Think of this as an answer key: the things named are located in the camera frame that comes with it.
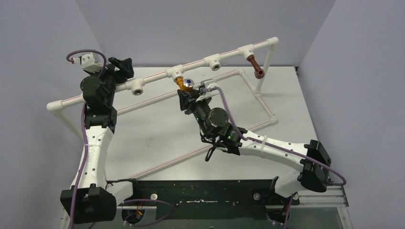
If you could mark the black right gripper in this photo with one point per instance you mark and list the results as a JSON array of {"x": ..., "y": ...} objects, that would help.
[{"x": 190, "y": 99}]

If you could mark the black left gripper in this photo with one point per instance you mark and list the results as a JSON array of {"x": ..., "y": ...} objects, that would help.
[{"x": 117, "y": 69}]

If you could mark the orange plastic faucet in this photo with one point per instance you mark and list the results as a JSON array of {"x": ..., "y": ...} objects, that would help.
[{"x": 185, "y": 84}]

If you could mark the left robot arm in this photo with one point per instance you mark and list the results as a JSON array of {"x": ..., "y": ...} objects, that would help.
[{"x": 89, "y": 199}]

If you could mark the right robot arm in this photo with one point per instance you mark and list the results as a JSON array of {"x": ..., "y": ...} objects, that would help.
[{"x": 309, "y": 162}]

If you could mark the brown copper faucet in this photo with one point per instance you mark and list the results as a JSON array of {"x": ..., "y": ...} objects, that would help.
[{"x": 258, "y": 71}]

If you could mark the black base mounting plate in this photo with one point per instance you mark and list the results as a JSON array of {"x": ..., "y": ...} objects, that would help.
[{"x": 210, "y": 199}]

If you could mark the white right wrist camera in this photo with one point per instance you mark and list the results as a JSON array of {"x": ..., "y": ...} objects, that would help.
[{"x": 206, "y": 89}]

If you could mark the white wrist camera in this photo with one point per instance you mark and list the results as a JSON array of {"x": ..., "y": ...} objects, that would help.
[
  {"x": 90, "y": 62},
  {"x": 206, "y": 89}
]

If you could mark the white PVC pipe frame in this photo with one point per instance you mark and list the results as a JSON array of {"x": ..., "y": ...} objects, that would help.
[{"x": 213, "y": 61}]

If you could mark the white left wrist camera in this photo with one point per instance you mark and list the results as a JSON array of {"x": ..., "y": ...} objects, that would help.
[{"x": 90, "y": 62}]

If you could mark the aluminium table edge rail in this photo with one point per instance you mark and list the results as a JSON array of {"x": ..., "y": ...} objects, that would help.
[{"x": 334, "y": 197}]

